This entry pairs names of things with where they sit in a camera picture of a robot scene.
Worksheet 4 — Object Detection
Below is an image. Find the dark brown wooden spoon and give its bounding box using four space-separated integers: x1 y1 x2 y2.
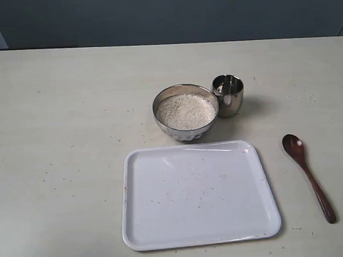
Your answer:
282 134 337 224

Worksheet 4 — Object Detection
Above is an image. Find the steel bowl of rice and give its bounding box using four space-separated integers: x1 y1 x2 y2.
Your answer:
152 84 219 141

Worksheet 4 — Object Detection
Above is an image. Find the small steel cup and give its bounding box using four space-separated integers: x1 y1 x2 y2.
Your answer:
212 74 244 117

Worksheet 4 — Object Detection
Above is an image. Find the white rectangular plastic tray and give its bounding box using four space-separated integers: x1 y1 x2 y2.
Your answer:
122 140 282 251

